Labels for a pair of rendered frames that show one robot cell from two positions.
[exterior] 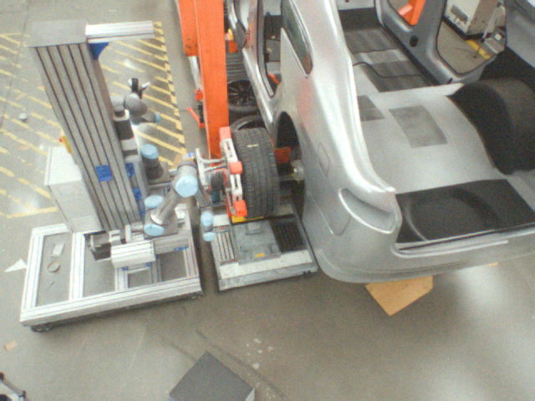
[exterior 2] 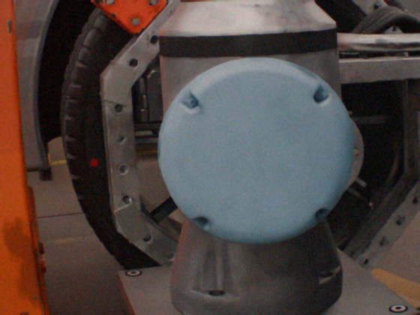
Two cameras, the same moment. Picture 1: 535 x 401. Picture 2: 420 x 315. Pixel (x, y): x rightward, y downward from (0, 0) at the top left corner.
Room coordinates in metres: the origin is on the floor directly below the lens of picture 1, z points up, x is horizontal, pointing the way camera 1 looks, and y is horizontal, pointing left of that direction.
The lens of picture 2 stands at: (2.20, 1.52, 1.08)
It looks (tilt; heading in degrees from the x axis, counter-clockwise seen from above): 12 degrees down; 274
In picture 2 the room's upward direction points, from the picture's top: 4 degrees counter-clockwise
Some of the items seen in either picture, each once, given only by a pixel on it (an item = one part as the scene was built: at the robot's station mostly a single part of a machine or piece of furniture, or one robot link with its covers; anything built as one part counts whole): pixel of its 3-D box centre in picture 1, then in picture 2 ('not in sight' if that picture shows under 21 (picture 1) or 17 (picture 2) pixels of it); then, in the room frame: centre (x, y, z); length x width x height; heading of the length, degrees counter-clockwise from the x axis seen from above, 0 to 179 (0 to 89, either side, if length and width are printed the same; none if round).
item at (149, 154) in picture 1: (149, 155); not in sight; (2.21, 0.86, 0.98); 0.13 x 0.12 x 0.14; 92
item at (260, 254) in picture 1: (253, 236); not in sight; (2.18, 0.11, 0.13); 0.50 x 0.36 x 0.10; 16
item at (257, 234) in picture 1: (252, 219); not in sight; (2.21, 0.11, 0.32); 0.40 x 0.30 x 0.28; 16
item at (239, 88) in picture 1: (244, 101); not in sight; (3.77, 0.30, 0.39); 0.66 x 0.66 x 0.24
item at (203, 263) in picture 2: (152, 167); (256, 241); (2.21, 0.86, 0.87); 0.15 x 0.15 x 0.10
